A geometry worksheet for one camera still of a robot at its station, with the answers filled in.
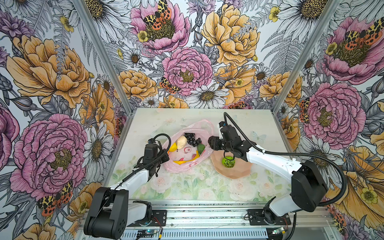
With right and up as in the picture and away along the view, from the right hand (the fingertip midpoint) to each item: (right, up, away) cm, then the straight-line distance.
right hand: (211, 144), depth 86 cm
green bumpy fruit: (+10, -11, +1) cm, 15 cm away
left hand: (-26, -8, +5) cm, 28 cm away
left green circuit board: (-32, -39, -15) cm, 53 cm away
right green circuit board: (+31, -38, -14) cm, 51 cm away
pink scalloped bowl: (+17, -14, +2) cm, 22 cm away
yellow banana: (-18, -11, +4) cm, 22 cm away
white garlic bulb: (-18, 0, +11) cm, 21 cm away
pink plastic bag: (-13, -10, +10) cm, 19 cm away
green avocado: (-6, -3, +9) cm, 11 cm away
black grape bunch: (-12, +2, +15) cm, 19 cm away
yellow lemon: (-23, -3, +11) cm, 26 cm away
